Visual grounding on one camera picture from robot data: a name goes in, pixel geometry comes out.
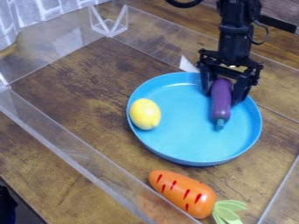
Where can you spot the yellow toy lemon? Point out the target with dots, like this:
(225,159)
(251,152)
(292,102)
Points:
(144,114)

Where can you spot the blue round tray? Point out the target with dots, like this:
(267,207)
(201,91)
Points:
(185,138)

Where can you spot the clear acrylic corner bracket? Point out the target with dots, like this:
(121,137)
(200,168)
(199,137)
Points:
(105,26)

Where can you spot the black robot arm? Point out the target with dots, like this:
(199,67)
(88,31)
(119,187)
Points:
(237,13)

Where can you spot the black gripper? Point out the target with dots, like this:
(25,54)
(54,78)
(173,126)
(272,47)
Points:
(231,61)

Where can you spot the clear acrylic enclosure wall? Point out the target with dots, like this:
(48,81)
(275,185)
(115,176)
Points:
(69,155)

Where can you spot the purple toy eggplant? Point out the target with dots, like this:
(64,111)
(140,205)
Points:
(220,102)

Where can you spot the orange toy carrot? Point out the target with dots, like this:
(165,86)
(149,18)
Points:
(195,198)

